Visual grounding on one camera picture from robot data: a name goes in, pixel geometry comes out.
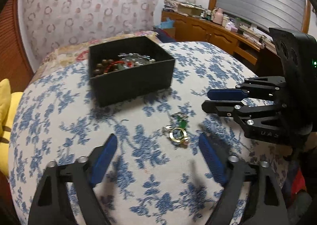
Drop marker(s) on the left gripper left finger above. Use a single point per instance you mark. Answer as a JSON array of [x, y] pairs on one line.
[[51, 204]]

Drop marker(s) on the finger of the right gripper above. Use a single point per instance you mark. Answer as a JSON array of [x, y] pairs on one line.
[[227, 94], [223, 109]]

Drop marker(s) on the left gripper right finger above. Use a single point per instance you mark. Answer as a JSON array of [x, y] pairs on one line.
[[264, 205]]

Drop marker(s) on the silver purple flower hairpin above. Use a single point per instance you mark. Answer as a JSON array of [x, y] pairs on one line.
[[129, 60]]

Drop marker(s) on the wooden side cabinet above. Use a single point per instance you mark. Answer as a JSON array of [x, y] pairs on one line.
[[191, 29]]

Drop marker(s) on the pink thermos jug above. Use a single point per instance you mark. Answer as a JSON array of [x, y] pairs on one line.
[[217, 16]]

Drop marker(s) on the blue tissue paper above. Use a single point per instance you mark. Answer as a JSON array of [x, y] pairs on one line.
[[167, 24]]

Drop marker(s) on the yellow pikachu plush toy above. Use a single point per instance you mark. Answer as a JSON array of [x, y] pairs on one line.
[[9, 104]]

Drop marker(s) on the black cardboard box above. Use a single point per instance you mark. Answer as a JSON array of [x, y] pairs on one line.
[[118, 86]]

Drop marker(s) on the brown louvered wardrobe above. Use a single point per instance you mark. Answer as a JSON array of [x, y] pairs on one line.
[[14, 63]]

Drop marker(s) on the floral bed quilt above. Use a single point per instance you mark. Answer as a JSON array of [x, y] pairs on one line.
[[73, 53]]

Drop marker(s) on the circle patterned sheer curtain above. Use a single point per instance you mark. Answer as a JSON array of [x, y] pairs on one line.
[[52, 24]]

